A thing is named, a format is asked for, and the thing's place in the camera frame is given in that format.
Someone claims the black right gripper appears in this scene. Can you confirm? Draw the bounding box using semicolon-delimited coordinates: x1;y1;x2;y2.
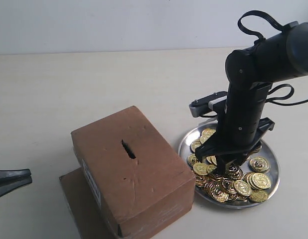
195;83;274;175

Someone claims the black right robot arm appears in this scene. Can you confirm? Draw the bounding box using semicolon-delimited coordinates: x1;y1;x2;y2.
189;22;308;175

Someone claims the brown cardboard box with slot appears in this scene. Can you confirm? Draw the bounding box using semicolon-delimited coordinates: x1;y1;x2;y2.
60;106;195;239

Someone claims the gold coin right isolated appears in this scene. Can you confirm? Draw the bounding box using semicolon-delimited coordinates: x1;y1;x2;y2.
249;156;270;173

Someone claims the round silver metal plate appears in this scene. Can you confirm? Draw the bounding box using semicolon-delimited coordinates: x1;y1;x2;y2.
177;122;280;209

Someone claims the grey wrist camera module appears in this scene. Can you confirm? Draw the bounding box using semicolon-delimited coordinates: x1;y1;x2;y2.
189;91;227;118

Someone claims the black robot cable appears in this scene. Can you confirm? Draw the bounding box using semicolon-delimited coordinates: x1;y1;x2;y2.
237;10;308;107

